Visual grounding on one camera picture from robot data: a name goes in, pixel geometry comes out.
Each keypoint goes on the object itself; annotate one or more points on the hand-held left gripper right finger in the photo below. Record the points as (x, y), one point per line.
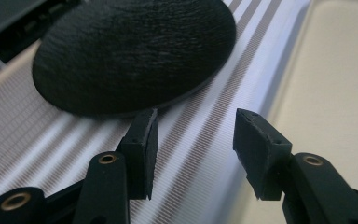
(261, 152)

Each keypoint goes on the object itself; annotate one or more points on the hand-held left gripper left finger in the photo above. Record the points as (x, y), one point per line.
(141, 155)

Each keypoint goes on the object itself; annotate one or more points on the beige tray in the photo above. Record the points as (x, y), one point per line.
(332, 93)

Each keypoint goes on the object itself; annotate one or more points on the black round plate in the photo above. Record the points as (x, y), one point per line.
(130, 56)

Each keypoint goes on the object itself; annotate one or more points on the striped placemat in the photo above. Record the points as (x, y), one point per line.
(59, 149)

